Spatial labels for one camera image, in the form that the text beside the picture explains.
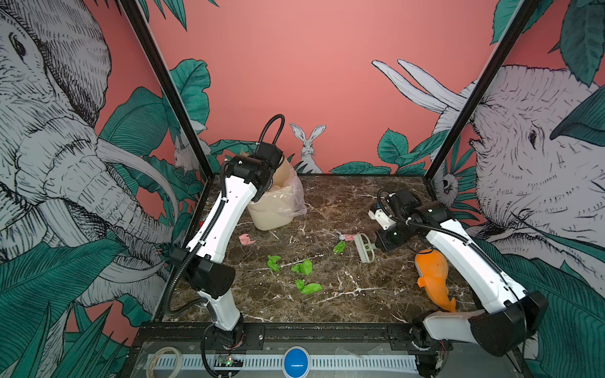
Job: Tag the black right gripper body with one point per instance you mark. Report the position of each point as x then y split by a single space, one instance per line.
394 237

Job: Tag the green paper scrap middle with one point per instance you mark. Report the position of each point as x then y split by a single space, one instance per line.
305 267

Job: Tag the small pink paper scrap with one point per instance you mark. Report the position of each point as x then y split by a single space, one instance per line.
245 240

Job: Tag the light green hand brush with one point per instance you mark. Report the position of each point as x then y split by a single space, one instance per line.
366 249

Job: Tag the green paper scrap front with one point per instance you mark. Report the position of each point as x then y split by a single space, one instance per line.
308 289

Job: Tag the green paper scrap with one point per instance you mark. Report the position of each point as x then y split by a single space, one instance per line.
339 248
308 289
272 263
305 267

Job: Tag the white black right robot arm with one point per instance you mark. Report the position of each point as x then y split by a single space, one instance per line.
510 314

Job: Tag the coiled clear tube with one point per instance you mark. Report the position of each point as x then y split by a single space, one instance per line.
166 354

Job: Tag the white slotted cable duct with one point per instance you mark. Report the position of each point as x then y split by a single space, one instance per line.
318 362

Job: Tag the orange plush fish toy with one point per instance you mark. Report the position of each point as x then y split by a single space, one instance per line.
433 272

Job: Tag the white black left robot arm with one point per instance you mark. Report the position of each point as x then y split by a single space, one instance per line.
243 179

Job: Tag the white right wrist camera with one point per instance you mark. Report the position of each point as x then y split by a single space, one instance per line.
384 220

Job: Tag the green paper scrap upper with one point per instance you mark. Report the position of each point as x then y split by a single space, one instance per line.
339 248

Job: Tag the blue round button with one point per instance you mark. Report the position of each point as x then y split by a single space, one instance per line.
296 363

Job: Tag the cream plastic trash bin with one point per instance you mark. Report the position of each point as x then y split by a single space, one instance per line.
267 220

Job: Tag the green paper scrap far left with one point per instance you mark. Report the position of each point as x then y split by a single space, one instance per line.
272 263

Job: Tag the clear plastic bin liner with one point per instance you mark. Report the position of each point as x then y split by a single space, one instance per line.
286 195

